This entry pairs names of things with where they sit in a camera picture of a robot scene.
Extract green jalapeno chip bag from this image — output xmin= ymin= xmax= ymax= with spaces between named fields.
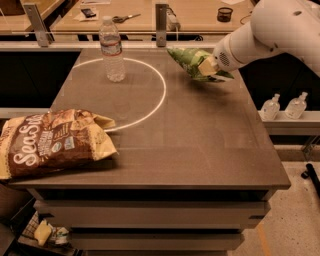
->
xmin=167 ymin=47 xmax=234 ymax=83

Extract black chair base leg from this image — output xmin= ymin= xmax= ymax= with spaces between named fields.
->
xmin=301 ymin=163 xmax=320 ymax=198

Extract clear sanitizer bottle right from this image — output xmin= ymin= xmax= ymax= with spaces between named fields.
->
xmin=285 ymin=92 xmax=308 ymax=119

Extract clear plastic water bottle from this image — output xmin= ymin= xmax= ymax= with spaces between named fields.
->
xmin=99 ymin=16 xmax=126 ymax=82

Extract black mesh cup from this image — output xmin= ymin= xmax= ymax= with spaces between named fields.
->
xmin=217 ymin=7 xmax=233 ymax=22

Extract clear sanitizer bottle left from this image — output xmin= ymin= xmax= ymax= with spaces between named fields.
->
xmin=260 ymin=94 xmax=280 ymax=121

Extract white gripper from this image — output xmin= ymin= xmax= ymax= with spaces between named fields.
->
xmin=198 ymin=33 xmax=247 ymax=76

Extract black phone on desk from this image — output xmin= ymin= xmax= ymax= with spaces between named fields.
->
xmin=81 ymin=8 xmax=96 ymax=18

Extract metal bracket post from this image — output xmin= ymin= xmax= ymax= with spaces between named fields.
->
xmin=155 ymin=3 xmax=167 ymax=47
xmin=23 ymin=3 xmax=51 ymax=47

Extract middle metal bracket post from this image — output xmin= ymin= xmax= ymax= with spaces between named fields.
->
xmin=155 ymin=3 xmax=167 ymax=47

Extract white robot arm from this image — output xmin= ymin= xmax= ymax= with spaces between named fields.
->
xmin=199 ymin=0 xmax=320 ymax=76

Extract scissors on back desk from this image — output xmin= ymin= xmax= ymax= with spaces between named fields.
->
xmin=112 ymin=14 xmax=141 ymax=24

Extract black wire basket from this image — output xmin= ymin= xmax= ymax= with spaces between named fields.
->
xmin=18 ymin=212 xmax=78 ymax=256

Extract yellow sponge in basket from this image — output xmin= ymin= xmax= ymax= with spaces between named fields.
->
xmin=34 ymin=220 xmax=52 ymax=246

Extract white power strip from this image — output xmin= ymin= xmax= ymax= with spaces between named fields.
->
xmin=166 ymin=7 xmax=181 ymax=31

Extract grey drawer cabinet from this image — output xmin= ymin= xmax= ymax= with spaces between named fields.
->
xmin=12 ymin=49 xmax=290 ymax=256

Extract left metal bracket post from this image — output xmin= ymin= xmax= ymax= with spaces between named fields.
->
xmin=23 ymin=3 xmax=51 ymax=47

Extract brown sea salt chip bag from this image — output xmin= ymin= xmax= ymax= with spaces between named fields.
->
xmin=0 ymin=109 xmax=116 ymax=180

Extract clear sanitizer bottle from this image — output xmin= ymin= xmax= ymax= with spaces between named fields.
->
xmin=285 ymin=92 xmax=308 ymax=119
xmin=260 ymin=94 xmax=280 ymax=121

